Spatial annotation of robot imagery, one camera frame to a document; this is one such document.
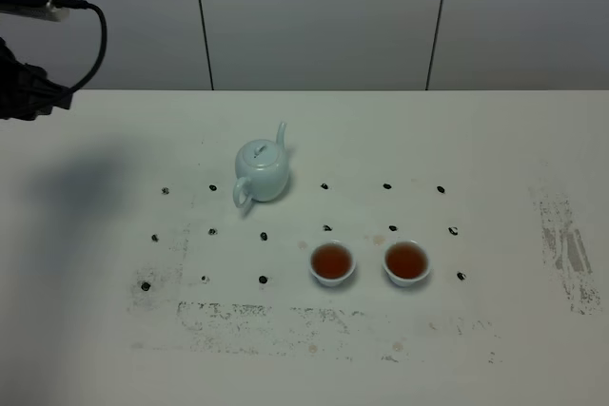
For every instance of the light blue porcelain teapot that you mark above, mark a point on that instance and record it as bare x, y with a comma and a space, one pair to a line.
262, 170

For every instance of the blue porcelain teacup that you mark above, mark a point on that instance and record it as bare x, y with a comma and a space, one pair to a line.
406, 265
332, 264

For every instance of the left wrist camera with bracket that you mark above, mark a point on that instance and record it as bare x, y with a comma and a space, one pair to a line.
34, 9

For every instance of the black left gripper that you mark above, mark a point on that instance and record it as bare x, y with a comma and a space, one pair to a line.
36, 87

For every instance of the left blue porcelain teacup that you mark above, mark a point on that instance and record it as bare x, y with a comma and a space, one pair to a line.
332, 264

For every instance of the right blue porcelain teacup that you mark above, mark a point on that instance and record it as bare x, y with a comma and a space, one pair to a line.
406, 265

